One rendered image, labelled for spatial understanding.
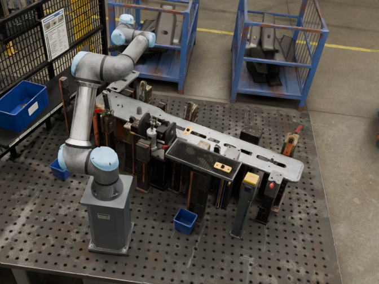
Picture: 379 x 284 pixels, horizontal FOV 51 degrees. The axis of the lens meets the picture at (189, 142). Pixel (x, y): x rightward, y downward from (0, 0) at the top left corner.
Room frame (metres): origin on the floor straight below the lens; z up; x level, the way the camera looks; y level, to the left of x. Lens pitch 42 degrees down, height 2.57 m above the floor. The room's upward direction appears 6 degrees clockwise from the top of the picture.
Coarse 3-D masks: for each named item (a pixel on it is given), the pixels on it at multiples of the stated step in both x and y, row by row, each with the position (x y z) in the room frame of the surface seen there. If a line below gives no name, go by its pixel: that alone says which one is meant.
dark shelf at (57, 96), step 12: (48, 84) 2.12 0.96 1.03; (72, 84) 2.15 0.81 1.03; (48, 96) 1.99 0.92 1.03; (60, 96) 2.00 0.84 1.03; (72, 96) 2.04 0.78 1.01; (48, 108) 1.87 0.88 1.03; (36, 120) 1.75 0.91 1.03; (0, 132) 1.61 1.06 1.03; (12, 132) 1.62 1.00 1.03; (24, 132) 1.64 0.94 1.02; (0, 144) 1.53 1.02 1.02; (12, 144) 1.55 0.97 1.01
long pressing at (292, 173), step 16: (112, 96) 2.10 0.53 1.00; (128, 112) 1.95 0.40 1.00; (144, 112) 1.97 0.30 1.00; (160, 112) 1.99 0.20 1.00; (176, 128) 1.84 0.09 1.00; (208, 128) 1.88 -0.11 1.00; (240, 144) 1.76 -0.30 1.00; (240, 160) 1.62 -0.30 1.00; (256, 160) 1.64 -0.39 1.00; (288, 160) 1.67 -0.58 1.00; (288, 176) 1.54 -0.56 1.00
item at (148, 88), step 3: (147, 87) 2.18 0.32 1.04; (150, 87) 2.18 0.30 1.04; (147, 90) 2.15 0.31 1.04; (150, 90) 2.18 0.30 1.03; (147, 93) 2.14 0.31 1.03; (150, 93) 2.18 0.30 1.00; (147, 96) 2.14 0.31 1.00; (150, 96) 2.19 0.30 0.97; (147, 99) 2.14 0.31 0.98; (150, 99) 2.18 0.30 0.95; (144, 102) 2.13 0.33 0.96; (147, 102) 2.14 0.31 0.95; (150, 102) 2.17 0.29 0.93; (150, 117) 2.18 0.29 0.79
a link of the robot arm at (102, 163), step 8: (96, 152) 1.24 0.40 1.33; (104, 152) 1.24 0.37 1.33; (112, 152) 1.25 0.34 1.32; (88, 160) 1.20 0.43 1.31; (96, 160) 1.19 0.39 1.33; (104, 160) 1.20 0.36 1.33; (112, 160) 1.21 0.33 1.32; (88, 168) 1.18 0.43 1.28; (96, 168) 1.18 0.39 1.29; (104, 168) 1.17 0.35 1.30; (112, 168) 1.19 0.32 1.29; (96, 176) 1.18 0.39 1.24; (104, 176) 1.17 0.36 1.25; (112, 176) 1.19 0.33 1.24
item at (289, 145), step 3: (291, 135) 1.77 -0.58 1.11; (291, 138) 1.75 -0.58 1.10; (294, 138) 1.75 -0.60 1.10; (288, 141) 1.75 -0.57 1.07; (291, 141) 1.74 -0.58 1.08; (288, 144) 1.74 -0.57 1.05; (291, 144) 1.74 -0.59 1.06; (285, 147) 1.74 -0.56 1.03; (288, 147) 1.74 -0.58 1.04; (291, 147) 1.73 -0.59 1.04; (285, 150) 1.74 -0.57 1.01; (288, 150) 1.73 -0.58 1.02; (285, 153) 1.73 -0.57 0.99; (288, 153) 1.73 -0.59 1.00
